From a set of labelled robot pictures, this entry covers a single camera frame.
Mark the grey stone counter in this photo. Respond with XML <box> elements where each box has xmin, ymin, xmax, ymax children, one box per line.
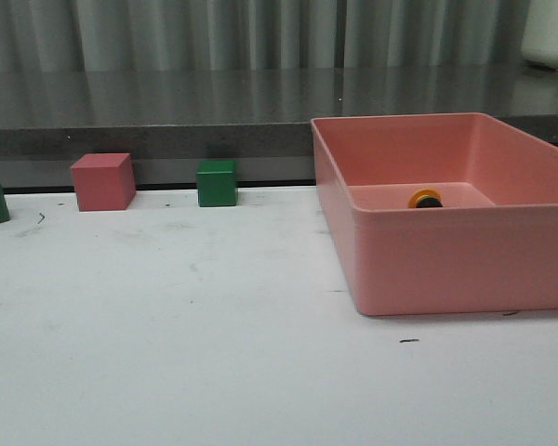
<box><xmin>0</xmin><ymin>64</ymin><xmax>558</xmax><ymax>191</ymax></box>

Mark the yellow push button switch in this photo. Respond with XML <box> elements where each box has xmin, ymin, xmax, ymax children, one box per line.
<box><xmin>408</xmin><ymin>189</ymin><xmax>443</xmax><ymax>209</ymax></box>

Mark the pink plastic bin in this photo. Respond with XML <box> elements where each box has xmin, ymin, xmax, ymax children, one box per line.
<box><xmin>312</xmin><ymin>112</ymin><xmax>558</xmax><ymax>316</ymax></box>

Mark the white appliance on counter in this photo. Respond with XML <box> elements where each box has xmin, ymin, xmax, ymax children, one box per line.
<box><xmin>521</xmin><ymin>0</ymin><xmax>558</xmax><ymax>71</ymax></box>

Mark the green cube middle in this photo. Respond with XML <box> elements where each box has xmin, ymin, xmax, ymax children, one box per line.
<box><xmin>196</xmin><ymin>160</ymin><xmax>237</xmax><ymax>207</ymax></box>

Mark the grey-white curtain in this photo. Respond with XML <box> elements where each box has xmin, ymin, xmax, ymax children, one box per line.
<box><xmin>0</xmin><ymin>1</ymin><xmax>528</xmax><ymax>73</ymax></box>

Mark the pink cube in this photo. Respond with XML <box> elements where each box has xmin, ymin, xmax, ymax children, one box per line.
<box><xmin>71</xmin><ymin>152</ymin><xmax>136</xmax><ymax>212</ymax></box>

